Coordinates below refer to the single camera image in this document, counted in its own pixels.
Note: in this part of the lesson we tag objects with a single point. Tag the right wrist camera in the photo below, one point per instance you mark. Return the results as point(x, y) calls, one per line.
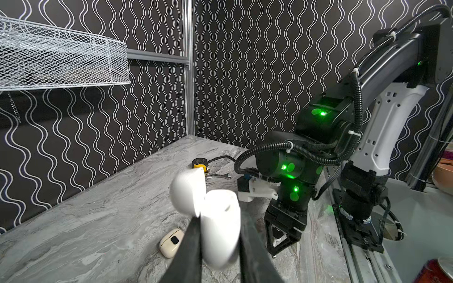
point(250, 188)

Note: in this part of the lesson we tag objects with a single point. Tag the silver combination wrench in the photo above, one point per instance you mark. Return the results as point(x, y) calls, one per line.
point(222, 176)

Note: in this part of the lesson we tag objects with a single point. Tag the yellow black tape measure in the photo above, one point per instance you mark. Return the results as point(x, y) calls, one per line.
point(204, 163)

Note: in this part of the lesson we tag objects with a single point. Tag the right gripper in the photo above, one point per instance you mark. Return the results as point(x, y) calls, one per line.
point(286, 217)

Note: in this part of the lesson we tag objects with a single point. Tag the soda can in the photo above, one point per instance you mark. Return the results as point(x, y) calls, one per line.
point(438, 270)

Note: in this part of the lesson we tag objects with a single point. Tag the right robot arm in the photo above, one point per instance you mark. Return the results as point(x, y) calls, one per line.
point(347, 134)

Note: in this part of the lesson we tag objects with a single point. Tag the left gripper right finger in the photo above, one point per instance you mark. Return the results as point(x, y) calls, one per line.
point(255, 264)

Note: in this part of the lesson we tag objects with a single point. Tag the white wire mesh basket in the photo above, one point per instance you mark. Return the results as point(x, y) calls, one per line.
point(37, 56)

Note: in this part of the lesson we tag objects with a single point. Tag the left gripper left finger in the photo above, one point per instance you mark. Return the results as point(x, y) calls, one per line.
point(186, 266)

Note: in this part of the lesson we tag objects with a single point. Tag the white round earbud case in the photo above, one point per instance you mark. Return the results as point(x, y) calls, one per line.
point(218, 210)

